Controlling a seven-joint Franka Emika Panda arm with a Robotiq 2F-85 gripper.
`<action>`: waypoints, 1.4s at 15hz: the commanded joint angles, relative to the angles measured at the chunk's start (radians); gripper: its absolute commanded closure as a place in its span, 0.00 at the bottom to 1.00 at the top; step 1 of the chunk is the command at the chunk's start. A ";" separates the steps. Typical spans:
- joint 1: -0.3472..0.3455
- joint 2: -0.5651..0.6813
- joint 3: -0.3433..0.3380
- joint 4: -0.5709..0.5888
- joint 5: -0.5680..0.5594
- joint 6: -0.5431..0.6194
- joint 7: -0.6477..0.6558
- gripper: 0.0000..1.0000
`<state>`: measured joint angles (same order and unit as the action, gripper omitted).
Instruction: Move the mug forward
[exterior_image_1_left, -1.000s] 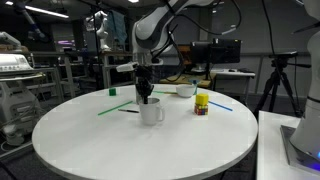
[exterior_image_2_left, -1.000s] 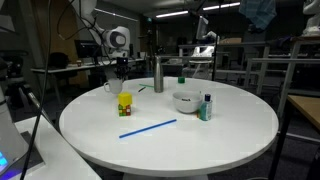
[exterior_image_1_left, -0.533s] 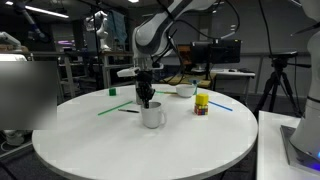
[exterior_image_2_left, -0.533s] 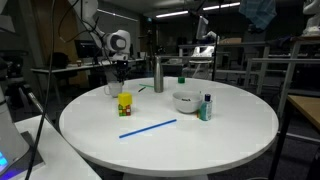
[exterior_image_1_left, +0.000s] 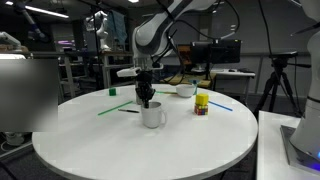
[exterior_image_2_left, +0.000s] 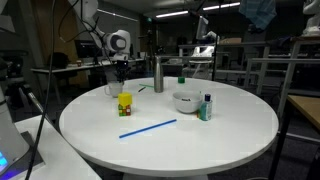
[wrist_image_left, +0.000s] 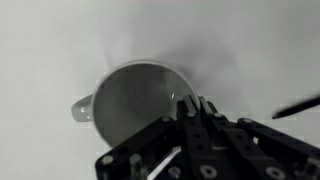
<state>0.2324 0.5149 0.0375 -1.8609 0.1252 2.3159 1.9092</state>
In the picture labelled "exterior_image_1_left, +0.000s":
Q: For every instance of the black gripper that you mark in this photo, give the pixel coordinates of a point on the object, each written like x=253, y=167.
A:
x=144, y=80

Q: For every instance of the white ceramic mug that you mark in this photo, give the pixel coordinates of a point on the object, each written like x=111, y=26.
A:
x=152, y=116

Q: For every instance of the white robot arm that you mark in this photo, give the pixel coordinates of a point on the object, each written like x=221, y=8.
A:
x=146, y=36

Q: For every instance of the dark background robot arm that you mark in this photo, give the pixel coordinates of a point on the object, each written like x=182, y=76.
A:
x=31, y=23

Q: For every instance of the stainless steel bottle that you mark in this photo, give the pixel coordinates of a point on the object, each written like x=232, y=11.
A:
x=137, y=101

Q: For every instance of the short green strip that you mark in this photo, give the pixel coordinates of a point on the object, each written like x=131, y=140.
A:
x=165, y=92

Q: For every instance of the black pen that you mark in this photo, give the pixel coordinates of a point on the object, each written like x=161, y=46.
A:
x=128, y=110

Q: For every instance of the long green strip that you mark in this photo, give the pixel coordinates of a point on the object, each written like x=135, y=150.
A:
x=115, y=108

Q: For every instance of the green cube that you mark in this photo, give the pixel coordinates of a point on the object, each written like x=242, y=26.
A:
x=112, y=92

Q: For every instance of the white bowl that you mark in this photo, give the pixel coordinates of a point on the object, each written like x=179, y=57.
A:
x=185, y=91

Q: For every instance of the wooden table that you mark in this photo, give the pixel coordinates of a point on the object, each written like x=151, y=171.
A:
x=186, y=80

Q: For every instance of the small blue object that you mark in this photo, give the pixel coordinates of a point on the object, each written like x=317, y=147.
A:
x=194, y=81

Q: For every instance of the screen with orange picture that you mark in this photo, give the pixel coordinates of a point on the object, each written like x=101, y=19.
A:
x=184, y=55

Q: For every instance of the multicoloured puzzle cube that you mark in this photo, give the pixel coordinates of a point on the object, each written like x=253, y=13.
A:
x=201, y=110

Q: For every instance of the blue hanging cloth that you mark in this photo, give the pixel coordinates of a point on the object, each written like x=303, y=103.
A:
x=119, y=28

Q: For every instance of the blue strip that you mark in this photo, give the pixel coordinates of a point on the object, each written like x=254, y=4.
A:
x=220, y=106

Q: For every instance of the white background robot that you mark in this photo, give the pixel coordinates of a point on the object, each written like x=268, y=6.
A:
x=102, y=31

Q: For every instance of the black computer monitor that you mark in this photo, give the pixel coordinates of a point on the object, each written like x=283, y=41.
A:
x=218, y=52

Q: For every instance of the white desk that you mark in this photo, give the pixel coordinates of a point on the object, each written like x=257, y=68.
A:
x=233, y=74

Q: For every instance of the black keyboard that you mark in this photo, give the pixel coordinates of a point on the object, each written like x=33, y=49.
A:
x=246, y=70

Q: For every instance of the white round floor device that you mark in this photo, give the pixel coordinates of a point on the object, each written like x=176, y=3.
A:
x=16, y=137

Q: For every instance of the long ceiling light strip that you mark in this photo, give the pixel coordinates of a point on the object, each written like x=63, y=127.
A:
x=40, y=10

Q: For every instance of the white side table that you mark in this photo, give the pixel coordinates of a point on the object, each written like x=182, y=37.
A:
x=276, y=150

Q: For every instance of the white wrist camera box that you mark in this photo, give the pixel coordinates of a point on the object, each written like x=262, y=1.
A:
x=128, y=72

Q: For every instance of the grey metal shelf frame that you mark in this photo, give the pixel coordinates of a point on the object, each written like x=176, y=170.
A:
x=113, y=66

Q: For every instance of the white paper on wall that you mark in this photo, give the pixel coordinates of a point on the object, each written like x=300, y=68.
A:
x=203, y=34

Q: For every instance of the black camera tripod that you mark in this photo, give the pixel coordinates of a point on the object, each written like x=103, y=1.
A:
x=276, y=86

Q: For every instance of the black camera on tripod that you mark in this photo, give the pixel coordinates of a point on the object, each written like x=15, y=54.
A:
x=283, y=55

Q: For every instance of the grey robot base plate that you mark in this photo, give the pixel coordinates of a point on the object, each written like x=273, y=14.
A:
x=293, y=150

